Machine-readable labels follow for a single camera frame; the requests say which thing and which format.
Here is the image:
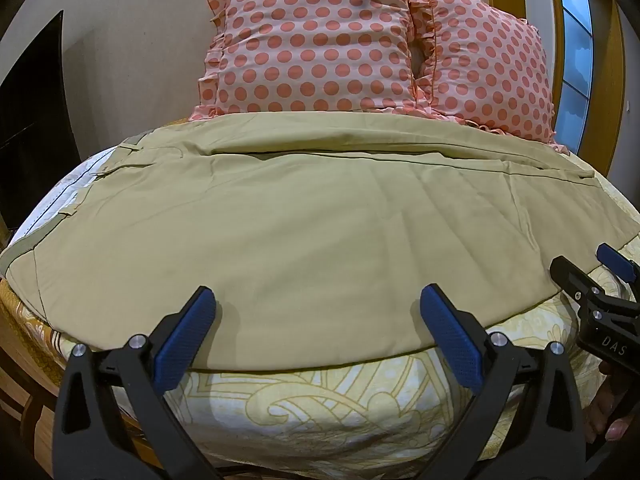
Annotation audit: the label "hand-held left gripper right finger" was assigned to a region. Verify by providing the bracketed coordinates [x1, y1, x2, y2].
[419, 284, 587, 480]

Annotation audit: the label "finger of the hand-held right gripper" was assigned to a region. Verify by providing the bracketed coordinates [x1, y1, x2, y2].
[596, 243, 640, 286]
[549, 256, 640, 322]

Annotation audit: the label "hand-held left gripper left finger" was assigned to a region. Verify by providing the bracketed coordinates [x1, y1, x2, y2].
[60, 286, 222, 480]

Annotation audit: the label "khaki pants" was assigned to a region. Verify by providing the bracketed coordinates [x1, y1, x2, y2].
[0, 112, 640, 375]

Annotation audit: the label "person's right hand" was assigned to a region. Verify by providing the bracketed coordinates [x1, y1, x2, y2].
[584, 360, 640, 445]

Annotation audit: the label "yellow patterned bed sheet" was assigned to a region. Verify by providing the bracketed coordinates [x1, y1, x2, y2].
[0, 119, 640, 468]

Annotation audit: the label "small polka-dot ruffled pillow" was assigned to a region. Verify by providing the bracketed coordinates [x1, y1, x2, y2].
[407, 0, 572, 156]

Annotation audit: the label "glass window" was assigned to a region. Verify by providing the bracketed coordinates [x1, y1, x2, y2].
[552, 0, 597, 126]

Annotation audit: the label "large polka-dot ruffled pillow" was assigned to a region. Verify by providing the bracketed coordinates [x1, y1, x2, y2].
[189, 0, 451, 122]

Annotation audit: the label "wooden bed frame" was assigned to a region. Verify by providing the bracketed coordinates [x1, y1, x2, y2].
[0, 280, 168, 467]

